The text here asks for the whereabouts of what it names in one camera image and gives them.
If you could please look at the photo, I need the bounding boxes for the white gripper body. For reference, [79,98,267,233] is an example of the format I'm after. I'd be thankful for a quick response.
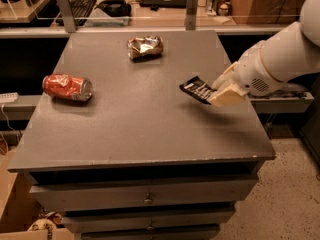
[234,40,286,97]

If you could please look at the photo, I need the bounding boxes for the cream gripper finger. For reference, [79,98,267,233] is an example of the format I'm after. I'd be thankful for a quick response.
[208,84,248,107]
[212,62,239,91]

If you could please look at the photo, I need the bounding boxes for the black rxbar chocolate bar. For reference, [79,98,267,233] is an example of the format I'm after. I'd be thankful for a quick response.
[179,76,215,104]

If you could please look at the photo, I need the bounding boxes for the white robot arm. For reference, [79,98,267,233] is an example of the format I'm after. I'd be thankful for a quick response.
[209,0,320,107]

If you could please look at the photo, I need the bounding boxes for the crushed orange soda can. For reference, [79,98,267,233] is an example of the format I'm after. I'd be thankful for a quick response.
[42,74,93,102]

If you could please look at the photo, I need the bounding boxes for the items cluster on desk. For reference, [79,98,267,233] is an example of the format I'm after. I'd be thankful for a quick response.
[205,0,232,16]

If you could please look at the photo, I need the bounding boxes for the crumpled brown chip bag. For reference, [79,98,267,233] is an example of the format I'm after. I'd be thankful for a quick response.
[127,35,164,60]

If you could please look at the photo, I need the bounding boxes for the black laptop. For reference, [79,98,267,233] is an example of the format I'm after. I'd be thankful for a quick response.
[139,0,187,8]

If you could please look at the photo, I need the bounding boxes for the grey drawer cabinet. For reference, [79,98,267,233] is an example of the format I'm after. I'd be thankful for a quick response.
[9,31,275,240]

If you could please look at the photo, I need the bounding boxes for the black headphones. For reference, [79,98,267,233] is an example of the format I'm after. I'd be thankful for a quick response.
[96,0,132,17]

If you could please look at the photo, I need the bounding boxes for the black keyboard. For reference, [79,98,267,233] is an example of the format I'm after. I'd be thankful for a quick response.
[70,0,97,26]

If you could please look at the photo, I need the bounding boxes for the white power strip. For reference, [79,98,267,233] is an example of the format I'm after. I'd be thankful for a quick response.
[0,92,19,104]

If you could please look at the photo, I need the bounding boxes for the cardboard box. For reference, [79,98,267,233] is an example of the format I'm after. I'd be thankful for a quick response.
[0,150,75,240]

